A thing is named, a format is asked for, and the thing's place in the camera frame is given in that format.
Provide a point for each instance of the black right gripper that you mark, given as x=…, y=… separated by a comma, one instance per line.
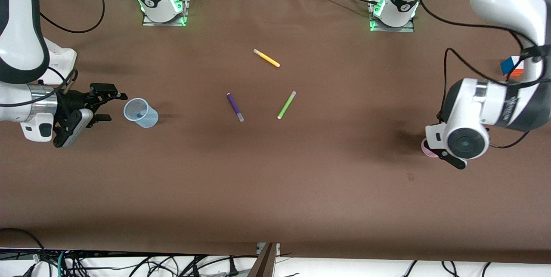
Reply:
x=69, y=101

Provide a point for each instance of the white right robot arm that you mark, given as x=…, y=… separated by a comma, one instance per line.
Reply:
x=17, y=32

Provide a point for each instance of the pale blue translucent cup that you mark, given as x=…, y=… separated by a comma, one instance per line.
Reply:
x=148, y=120

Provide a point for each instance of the purple marker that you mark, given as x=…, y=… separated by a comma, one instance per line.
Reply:
x=233, y=105

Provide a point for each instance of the yellow marker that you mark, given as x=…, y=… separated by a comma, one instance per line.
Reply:
x=267, y=58

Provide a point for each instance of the green marker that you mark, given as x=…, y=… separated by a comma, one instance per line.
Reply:
x=286, y=105

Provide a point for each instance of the brown wooden beam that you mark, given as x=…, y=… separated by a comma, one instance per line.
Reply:
x=262, y=264

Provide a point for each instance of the pink cup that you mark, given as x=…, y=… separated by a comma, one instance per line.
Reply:
x=427, y=151

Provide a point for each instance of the colourful puzzle cube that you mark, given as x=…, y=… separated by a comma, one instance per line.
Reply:
x=510, y=65

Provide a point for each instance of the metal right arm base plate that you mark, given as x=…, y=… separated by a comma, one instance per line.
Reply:
x=163, y=23

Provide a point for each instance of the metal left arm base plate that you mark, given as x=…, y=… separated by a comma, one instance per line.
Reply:
x=391, y=29

